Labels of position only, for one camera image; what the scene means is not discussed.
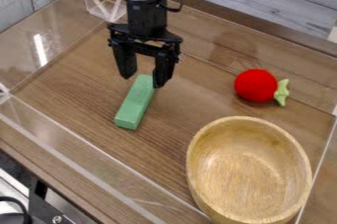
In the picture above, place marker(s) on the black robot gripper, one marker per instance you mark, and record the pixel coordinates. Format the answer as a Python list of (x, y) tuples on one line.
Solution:
[(145, 35)]

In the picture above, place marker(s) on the green rectangular block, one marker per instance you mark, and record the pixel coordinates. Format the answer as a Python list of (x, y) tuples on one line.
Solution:
[(134, 104)]

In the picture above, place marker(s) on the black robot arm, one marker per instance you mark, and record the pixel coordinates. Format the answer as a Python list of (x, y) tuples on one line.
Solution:
[(145, 36)]

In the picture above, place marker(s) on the light wooden bowl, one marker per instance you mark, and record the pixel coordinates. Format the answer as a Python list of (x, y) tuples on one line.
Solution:
[(248, 171)]

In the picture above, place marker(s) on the red plush tomato toy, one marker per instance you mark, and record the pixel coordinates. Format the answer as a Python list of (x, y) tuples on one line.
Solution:
[(257, 86)]

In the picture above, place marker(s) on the clear acrylic tray walls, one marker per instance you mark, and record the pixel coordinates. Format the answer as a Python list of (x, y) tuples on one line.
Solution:
[(201, 126)]

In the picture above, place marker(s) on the clear acrylic corner bracket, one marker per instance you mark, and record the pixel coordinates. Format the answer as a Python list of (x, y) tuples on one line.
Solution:
[(108, 10)]

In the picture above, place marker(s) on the black table leg bracket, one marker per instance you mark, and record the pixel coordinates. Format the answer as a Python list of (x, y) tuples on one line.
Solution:
[(41, 211)]

